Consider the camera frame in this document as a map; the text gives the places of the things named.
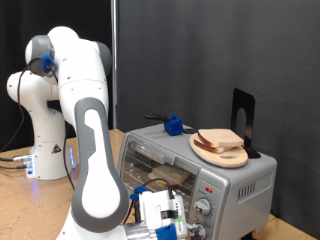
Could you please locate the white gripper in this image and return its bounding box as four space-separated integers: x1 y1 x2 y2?
137 190 202 233

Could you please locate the metal spatula with blue block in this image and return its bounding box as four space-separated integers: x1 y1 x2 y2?
143 113 200 137

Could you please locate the metal pole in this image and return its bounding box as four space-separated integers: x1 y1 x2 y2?
111 0 118 130

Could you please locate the glass oven door with handle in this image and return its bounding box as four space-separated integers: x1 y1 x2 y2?
118 133 202 231

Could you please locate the black base cable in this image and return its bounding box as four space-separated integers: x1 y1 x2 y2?
0 153 33 163
0 164 29 171

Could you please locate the silver oven knob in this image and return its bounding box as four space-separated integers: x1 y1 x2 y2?
194 198 213 218
190 224 208 240

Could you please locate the short black camera cable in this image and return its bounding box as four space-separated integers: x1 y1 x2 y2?
122 177 175 225

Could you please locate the long black arm cable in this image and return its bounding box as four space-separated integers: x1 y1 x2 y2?
0 58 76 192

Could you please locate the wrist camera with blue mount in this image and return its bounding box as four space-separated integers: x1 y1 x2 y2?
154 203 188 240

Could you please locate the blue cable clip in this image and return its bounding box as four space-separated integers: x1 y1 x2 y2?
40 54 58 79
129 185 148 203

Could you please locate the round wooden cutting board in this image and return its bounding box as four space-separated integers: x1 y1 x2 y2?
188 133 249 169

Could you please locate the silver toaster oven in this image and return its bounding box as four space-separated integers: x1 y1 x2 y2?
116 122 278 240

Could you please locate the black metal bookend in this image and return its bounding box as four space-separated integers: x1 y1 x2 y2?
230 88 262 160

